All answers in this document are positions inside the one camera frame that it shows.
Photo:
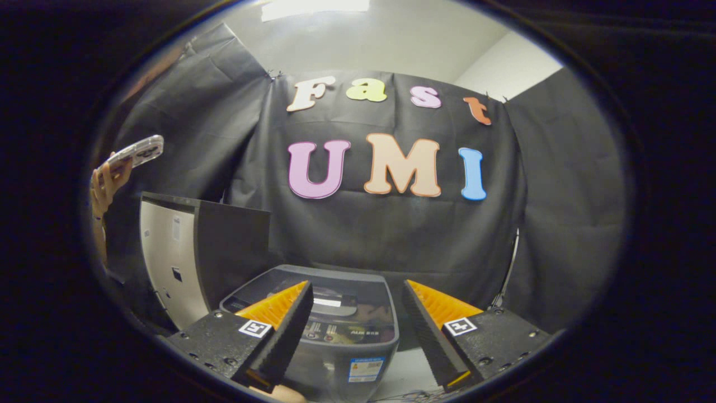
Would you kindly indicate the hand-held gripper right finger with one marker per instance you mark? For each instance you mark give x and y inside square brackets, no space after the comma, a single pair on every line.
[428,336]

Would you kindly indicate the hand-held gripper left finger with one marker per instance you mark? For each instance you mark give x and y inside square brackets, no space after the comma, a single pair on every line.
[282,338]

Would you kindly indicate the grey washing machine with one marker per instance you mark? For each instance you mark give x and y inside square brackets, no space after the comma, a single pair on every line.
[347,358]

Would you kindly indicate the dark transparent washing machine lid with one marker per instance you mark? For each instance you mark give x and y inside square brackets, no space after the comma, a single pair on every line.
[347,291]

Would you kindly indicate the person's leg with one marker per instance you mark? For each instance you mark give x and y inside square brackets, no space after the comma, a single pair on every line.
[279,394]

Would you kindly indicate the black backdrop cloth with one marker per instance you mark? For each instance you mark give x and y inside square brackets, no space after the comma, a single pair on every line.
[391,235]

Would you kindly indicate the white and dark cabinet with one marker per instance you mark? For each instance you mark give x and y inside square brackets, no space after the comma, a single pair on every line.
[179,257]

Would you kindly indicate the clear-cased phone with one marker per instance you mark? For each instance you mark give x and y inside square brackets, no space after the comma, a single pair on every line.
[140,150]

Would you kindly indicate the ceiling light panel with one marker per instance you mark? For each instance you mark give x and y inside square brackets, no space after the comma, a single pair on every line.
[313,6]

